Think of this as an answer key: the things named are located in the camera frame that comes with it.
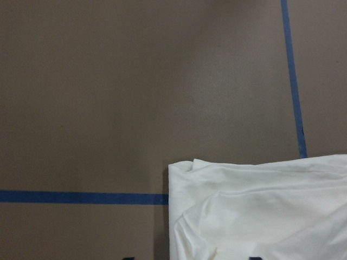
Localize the white printed t-shirt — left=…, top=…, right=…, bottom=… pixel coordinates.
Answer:
left=169, top=154, right=346, bottom=259

